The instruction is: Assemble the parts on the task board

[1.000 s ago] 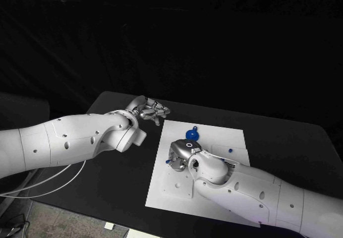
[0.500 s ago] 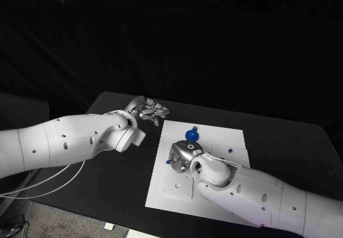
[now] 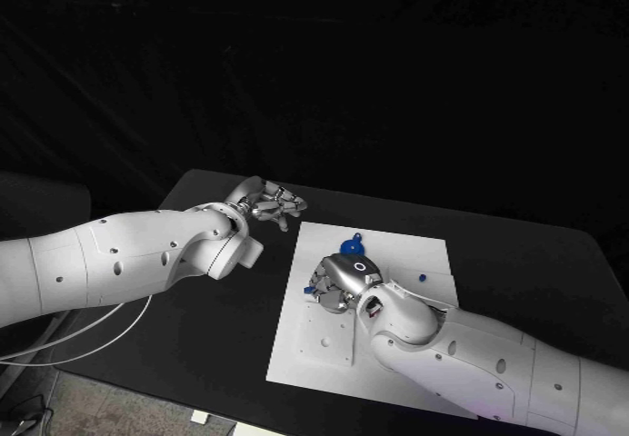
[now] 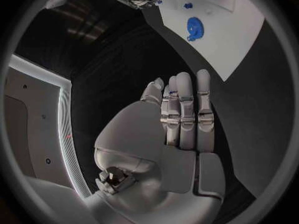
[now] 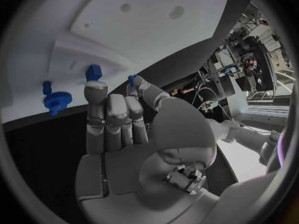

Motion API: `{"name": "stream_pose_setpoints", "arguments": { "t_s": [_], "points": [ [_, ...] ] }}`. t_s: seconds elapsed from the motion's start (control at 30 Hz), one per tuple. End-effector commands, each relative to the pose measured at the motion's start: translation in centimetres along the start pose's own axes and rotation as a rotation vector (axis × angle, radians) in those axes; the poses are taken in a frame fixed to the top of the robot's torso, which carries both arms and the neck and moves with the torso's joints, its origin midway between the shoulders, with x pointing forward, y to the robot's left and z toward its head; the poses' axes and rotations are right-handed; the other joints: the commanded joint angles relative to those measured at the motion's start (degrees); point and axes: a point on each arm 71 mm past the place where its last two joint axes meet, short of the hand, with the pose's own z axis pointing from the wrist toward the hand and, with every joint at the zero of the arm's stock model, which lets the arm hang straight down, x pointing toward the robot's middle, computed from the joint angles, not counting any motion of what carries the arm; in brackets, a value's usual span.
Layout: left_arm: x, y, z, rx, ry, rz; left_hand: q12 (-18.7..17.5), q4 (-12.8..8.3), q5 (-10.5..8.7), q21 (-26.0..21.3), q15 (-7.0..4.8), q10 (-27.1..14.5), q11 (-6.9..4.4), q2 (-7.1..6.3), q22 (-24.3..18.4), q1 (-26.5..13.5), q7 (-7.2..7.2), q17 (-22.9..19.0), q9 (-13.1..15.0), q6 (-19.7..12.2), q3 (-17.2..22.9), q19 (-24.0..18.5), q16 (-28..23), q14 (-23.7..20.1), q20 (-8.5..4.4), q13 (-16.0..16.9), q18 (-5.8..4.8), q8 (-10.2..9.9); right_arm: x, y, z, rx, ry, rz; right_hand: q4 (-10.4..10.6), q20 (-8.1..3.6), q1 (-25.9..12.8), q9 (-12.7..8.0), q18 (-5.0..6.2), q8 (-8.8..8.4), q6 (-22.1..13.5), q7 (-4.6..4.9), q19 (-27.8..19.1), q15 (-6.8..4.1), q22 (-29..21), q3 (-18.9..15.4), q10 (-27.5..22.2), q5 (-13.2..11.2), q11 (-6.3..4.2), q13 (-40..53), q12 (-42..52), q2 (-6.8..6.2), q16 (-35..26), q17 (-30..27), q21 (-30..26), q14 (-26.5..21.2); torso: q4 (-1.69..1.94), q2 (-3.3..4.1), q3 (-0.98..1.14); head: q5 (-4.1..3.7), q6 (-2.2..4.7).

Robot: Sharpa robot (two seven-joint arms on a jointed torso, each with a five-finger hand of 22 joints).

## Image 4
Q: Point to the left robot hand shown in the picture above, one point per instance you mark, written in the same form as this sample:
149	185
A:
144	134

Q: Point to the white task board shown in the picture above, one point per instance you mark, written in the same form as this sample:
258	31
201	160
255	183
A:
224	37

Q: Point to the small blue peg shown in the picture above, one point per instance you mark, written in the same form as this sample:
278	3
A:
188	5

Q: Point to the blue gear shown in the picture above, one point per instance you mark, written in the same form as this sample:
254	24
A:
195	29

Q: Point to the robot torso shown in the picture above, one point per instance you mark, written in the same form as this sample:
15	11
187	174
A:
42	134

